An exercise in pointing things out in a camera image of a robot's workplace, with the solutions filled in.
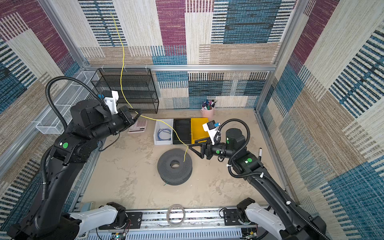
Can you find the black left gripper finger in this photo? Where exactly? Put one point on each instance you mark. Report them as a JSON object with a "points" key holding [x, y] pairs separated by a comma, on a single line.
{"points": [[132, 111], [135, 116]]}

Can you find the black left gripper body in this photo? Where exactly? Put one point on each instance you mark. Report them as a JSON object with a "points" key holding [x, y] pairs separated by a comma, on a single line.
{"points": [[125, 120]]}

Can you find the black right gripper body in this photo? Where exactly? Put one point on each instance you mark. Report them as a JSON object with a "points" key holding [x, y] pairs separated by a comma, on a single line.
{"points": [[219, 149]]}

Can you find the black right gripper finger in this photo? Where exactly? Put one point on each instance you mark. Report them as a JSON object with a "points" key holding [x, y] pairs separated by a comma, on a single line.
{"points": [[203, 143], [199, 150]]}

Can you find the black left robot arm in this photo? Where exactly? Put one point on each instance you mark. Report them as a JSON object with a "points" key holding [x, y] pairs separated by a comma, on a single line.
{"points": [[61, 163]]}

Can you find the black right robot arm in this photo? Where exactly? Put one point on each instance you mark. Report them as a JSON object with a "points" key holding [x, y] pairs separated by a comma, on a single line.
{"points": [[289, 221]]}

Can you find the yellow plastic bin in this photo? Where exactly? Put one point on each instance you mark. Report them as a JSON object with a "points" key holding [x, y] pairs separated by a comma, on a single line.
{"points": [[197, 130]]}

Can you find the pink metal pen bucket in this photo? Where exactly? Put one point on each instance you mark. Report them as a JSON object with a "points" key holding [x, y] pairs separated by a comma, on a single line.
{"points": [[208, 113]]}

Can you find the black plastic bin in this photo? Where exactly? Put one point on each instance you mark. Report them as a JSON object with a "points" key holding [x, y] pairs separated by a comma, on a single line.
{"points": [[182, 127]]}

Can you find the white plastic bin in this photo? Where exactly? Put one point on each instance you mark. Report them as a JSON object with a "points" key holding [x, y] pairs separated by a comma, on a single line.
{"points": [[163, 133]]}

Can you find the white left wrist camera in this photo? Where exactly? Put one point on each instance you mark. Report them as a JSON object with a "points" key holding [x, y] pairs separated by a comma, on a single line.
{"points": [[110, 98]]}

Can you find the black wire mesh shelf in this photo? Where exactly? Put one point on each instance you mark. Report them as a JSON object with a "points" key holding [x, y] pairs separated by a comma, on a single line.
{"points": [[136, 87]]}

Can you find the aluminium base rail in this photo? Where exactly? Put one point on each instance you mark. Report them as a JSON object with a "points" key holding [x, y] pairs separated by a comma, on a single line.
{"points": [[220, 223]]}

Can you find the white wire mesh basket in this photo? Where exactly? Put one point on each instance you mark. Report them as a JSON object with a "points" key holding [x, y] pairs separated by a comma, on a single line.
{"points": [[62, 93]]}

